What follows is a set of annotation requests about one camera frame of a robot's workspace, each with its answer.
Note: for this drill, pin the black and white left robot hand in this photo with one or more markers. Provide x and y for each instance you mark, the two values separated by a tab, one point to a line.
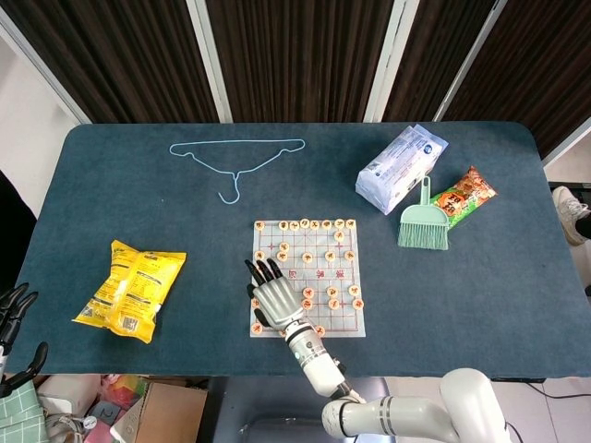
11	318

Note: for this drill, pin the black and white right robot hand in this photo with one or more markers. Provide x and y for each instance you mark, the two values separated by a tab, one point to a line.
277	302

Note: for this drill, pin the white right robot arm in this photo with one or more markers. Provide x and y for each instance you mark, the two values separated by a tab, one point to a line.
323	369

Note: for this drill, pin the mint green hand brush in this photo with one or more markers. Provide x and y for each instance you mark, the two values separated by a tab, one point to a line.
422	226

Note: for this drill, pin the translucent xiangqi board sheet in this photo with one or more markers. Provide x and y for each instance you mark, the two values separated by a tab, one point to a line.
323	277

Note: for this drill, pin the person in dark clothing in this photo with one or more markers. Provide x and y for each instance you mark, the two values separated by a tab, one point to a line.
14	231

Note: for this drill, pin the white plastic box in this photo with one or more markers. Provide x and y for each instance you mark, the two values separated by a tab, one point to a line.
64	392

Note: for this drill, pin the green checkered cloth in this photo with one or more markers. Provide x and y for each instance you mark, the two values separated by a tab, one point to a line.
18	420

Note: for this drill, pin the grey blue chair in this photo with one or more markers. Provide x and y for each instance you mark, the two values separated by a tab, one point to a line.
258	410

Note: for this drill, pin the yellow snack bag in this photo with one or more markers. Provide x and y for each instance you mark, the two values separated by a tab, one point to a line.
134	286

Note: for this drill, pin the small round pressure gauge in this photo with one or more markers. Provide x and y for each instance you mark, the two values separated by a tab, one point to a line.
90	421

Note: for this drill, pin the pink yellow toy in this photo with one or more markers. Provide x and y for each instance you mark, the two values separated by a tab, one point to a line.
122	390

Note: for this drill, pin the brown cardboard box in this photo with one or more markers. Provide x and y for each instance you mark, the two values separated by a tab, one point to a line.
171	415

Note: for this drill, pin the dark blue felt table mat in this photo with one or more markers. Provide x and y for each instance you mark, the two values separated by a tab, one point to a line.
115	184

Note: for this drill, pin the white blue tissue pack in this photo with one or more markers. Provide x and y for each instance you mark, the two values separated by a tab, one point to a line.
397	161

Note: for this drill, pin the orange green snack packet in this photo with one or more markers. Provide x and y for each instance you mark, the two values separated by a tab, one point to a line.
461	194

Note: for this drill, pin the dark slatted partition panel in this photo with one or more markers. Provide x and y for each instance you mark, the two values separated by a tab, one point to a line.
438	55
106	55
535	64
300	55

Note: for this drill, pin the white sneaker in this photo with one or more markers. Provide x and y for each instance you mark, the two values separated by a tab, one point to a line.
570	207

